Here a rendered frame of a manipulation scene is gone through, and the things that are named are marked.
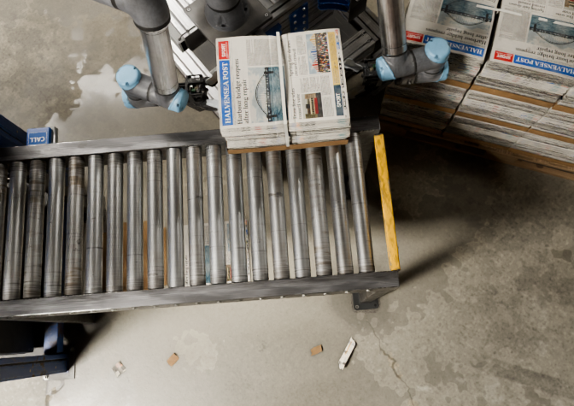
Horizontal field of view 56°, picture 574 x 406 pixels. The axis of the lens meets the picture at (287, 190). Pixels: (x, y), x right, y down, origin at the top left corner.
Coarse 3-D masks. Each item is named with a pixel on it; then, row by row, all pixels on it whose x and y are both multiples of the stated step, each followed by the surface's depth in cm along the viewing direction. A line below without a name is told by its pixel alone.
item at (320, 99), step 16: (304, 32) 159; (320, 32) 159; (336, 32) 158; (304, 48) 158; (320, 48) 157; (336, 48) 157; (304, 64) 157; (320, 64) 156; (336, 64) 156; (304, 80) 155; (320, 80) 155; (336, 80) 154; (304, 96) 154; (320, 96) 154; (336, 96) 153; (304, 112) 153; (320, 112) 152; (336, 112) 152; (304, 128) 157; (320, 128) 158; (336, 128) 159
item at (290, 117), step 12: (276, 36) 160; (276, 48) 159; (288, 48) 158; (276, 60) 158; (288, 60) 157; (276, 72) 157; (288, 72) 156; (276, 84) 156; (288, 84) 155; (276, 96) 155; (288, 96) 154; (276, 108) 154; (288, 108) 153; (276, 120) 153; (288, 120) 153; (288, 132) 160
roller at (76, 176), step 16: (80, 160) 178; (80, 176) 177; (80, 192) 176; (80, 208) 174; (80, 224) 173; (80, 240) 172; (80, 256) 171; (80, 272) 170; (64, 288) 168; (80, 288) 169
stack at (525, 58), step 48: (432, 0) 182; (480, 0) 181; (528, 0) 181; (480, 48) 177; (528, 48) 176; (432, 96) 210; (480, 96) 199; (528, 96) 191; (432, 144) 255; (480, 144) 240; (528, 144) 226
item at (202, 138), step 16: (352, 128) 175; (368, 128) 175; (48, 144) 179; (64, 144) 179; (80, 144) 178; (96, 144) 178; (112, 144) 178; (128, 144) 178; (144, 144) 177; (160, 144) 177; (176, 144) 177; (192, 144) 177; (208, 144) 177; (224, 144) 178; (0, 160) 178; (16, 160) 178; (48, 160) 180; (144, 160) 187
